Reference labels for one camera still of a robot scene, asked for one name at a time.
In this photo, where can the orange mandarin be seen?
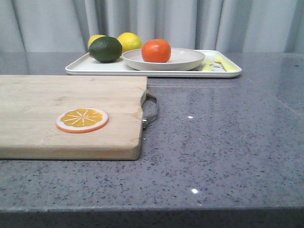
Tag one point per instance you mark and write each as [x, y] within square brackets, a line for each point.
[156, 50]

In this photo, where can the orange slice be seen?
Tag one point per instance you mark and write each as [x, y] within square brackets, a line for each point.
[82, 120]

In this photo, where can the yellow lemon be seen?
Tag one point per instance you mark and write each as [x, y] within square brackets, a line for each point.
[93, 38]
[130, 41]

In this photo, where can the white round plate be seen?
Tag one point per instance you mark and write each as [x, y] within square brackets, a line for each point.
[181, 60]

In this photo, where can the dark green lime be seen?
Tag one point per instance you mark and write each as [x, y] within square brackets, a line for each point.
[106, 49]

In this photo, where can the wooden cutting board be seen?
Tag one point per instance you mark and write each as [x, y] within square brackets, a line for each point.
[30, 106]

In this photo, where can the grey curtain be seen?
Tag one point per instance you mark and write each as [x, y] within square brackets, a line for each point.
[223, 25]

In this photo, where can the white rectangular tray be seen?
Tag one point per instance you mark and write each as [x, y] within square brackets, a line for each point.
[86, 65]

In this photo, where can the yellow plastic fork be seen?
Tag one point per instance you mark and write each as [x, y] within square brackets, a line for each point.
[226, 65]

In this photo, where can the left yellow lemon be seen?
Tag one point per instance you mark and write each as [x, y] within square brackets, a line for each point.
[93, 38]

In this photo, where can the right yellow lemon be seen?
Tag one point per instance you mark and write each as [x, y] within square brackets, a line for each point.
[130, 41]

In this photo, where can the metal cutting board handle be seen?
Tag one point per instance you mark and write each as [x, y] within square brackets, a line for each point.
[150, 111]

